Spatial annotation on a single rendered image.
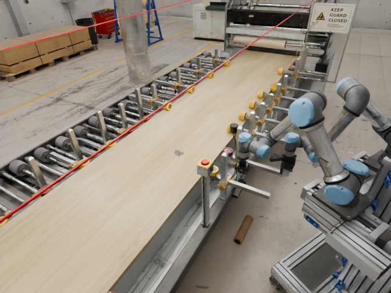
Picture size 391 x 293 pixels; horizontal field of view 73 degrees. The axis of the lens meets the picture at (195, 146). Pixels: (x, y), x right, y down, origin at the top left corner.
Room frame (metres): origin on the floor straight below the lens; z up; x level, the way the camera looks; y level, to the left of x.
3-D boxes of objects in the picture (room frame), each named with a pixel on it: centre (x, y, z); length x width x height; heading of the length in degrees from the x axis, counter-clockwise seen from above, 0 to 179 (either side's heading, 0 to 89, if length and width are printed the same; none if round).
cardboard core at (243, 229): (1.53, -0.42, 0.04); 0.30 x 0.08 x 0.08; 149
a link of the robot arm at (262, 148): (1.23, -0.38, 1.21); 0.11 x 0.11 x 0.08; 45
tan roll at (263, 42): (4.04, -1.20, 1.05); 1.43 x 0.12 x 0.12; 59
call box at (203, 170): (1.10, -0.05, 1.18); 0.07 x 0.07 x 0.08; 59
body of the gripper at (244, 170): (1.28, -0.29, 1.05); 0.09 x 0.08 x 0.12; 169
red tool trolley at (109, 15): (9.53, 2.80, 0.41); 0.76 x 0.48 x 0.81; 158
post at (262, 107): (1.96, -0.57, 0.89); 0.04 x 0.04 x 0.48; 59
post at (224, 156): (1.32, -0.18, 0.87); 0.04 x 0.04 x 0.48; 59
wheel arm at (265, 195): (1.30, -0.29, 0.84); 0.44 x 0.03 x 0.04; 59
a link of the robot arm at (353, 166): (0.97, -0.78, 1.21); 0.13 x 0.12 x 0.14; 135
